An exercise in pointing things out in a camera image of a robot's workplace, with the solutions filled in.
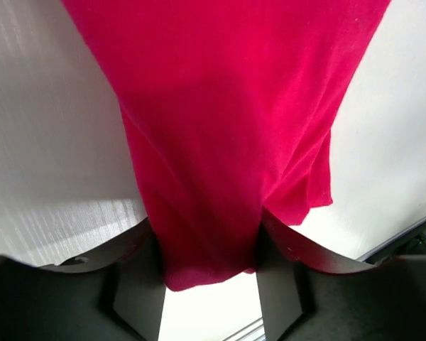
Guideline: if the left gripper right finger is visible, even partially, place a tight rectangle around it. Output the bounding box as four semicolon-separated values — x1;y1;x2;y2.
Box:
256;212;426;340

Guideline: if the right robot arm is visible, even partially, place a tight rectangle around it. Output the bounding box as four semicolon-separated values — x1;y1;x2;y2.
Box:
359;217;426;266

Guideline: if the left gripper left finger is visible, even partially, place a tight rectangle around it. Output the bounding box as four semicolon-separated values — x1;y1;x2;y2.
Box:
0;220;166;340

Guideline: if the magenta t shirt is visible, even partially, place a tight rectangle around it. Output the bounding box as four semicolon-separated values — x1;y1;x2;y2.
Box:
64;1;388;291

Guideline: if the aluminium mounting rail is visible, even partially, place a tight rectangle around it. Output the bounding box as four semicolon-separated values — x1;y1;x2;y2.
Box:
224;318;266;341

